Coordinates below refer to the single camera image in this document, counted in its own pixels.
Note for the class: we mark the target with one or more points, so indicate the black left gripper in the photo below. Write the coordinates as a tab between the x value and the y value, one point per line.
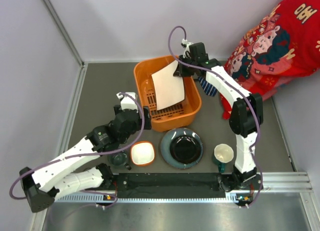
147	118

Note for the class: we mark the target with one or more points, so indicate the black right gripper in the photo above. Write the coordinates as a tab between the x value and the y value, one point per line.
180	72

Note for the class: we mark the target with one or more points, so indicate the white square plate black rim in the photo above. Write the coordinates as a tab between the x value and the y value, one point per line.
169	89

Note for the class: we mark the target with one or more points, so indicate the orange plastic bin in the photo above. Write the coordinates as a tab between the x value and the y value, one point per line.
179	115

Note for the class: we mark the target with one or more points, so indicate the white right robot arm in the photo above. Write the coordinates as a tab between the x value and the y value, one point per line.
246	110

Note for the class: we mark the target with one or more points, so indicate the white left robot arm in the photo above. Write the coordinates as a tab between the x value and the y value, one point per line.
44	186

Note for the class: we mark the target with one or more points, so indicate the white square bowl orange rim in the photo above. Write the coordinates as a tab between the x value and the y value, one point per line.
142	153

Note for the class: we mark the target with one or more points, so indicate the blue striped necktie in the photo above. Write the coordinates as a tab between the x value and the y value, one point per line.
208	88

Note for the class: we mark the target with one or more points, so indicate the blue-grey round plate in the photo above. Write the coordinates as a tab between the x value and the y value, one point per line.
165	147

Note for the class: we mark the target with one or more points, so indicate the black round plate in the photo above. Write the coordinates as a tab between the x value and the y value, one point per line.
185	149

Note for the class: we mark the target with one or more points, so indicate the red patterned cloth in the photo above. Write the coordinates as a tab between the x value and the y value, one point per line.
284	46

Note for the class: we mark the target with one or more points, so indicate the black base bar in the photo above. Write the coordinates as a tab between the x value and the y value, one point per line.
178	185

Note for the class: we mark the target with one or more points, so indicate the green mug white inside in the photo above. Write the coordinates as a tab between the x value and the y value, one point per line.
221	156

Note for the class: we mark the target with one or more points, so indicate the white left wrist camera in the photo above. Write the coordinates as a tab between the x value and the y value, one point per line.
128	101

